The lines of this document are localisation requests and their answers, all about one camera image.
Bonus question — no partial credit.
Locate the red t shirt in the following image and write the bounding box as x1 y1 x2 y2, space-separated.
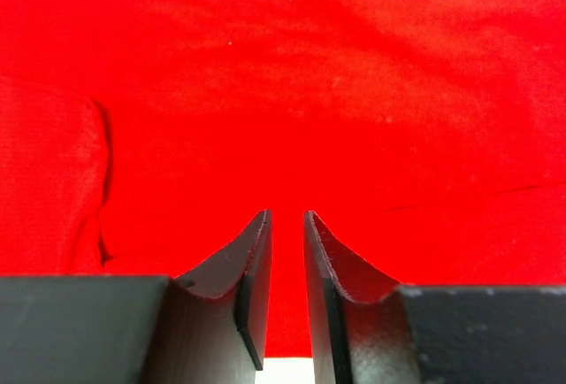
1 0 565 357

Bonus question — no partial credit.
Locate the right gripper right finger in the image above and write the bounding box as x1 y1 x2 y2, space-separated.
304 211 565 383

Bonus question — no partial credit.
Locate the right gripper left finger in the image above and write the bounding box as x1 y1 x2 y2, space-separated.
1 210 272 383

